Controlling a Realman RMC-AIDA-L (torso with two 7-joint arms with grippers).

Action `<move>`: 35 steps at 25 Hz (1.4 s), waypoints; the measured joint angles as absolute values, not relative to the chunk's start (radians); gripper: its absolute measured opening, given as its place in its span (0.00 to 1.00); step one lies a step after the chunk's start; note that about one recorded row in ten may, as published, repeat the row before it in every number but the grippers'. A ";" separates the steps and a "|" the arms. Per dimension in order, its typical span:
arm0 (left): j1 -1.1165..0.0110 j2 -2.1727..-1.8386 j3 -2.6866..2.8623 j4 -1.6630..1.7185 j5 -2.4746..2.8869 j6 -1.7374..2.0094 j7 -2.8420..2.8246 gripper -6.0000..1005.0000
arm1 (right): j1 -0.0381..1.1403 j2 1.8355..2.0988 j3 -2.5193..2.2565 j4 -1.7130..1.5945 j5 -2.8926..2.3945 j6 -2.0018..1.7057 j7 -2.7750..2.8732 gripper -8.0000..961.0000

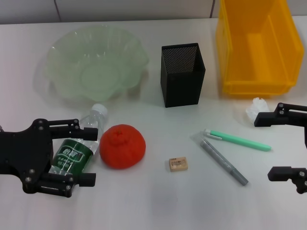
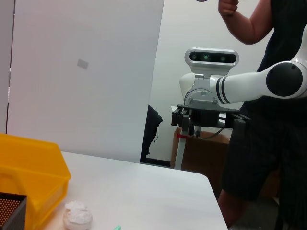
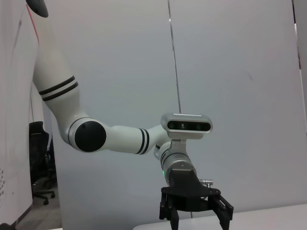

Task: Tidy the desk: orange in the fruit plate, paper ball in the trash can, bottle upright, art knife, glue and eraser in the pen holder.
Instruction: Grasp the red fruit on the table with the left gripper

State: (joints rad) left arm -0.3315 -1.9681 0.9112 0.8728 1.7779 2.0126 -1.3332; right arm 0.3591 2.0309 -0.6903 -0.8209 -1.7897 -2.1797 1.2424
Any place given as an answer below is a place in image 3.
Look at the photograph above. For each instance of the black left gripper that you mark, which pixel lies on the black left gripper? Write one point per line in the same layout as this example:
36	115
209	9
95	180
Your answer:
184	189

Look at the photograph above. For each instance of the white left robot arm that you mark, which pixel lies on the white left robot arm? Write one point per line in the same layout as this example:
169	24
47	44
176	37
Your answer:
120	139

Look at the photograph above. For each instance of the black office chair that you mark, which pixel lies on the black office chair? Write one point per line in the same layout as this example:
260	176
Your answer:
39	148

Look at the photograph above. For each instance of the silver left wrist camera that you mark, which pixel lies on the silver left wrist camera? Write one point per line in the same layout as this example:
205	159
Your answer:
187	125

